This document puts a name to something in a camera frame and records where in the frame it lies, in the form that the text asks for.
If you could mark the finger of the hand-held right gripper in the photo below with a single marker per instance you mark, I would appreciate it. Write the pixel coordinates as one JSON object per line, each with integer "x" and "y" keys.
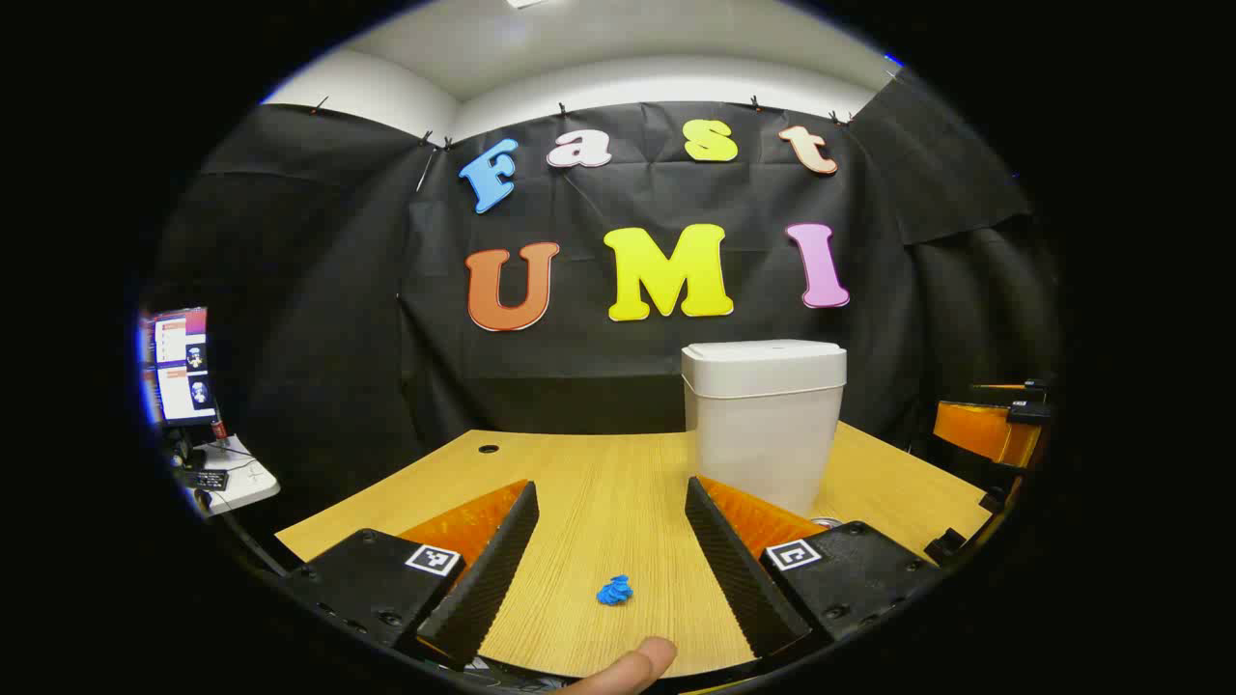
{"x": 1014, "y": 387}
{"x": 980, "y": 432}

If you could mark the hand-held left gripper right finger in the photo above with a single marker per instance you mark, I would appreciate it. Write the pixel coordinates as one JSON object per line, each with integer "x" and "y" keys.
{"x": 734, "y": 569}

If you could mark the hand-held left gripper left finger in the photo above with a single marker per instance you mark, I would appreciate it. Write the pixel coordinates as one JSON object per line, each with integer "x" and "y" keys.
{"x": 492, "y": 579}

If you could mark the blue paper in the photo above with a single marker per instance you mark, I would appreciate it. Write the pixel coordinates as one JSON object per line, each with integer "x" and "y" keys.
{"x": 614, "y": 591}

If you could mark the white desktop garbage bin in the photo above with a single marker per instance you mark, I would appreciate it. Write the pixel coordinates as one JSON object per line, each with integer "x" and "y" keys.
{"x": 763, "y": 425}

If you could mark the wooden desktop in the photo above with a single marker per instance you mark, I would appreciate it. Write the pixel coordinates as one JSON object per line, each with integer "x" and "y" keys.
{"x": 599, "y": 502}

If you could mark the black backdrop cloth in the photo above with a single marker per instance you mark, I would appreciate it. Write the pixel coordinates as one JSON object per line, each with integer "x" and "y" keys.
{"x": 579, "y": 357}

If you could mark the white side table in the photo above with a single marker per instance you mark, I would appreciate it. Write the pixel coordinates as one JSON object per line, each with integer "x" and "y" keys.
{"x": 241, "y": 483}

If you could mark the small black device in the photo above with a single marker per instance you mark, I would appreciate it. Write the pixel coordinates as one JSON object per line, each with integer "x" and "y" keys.
{"x": 208, "y": 480}

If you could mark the computer monitor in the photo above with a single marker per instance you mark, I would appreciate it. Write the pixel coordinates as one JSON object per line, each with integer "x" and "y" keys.
{"x": 183, "y": 386}

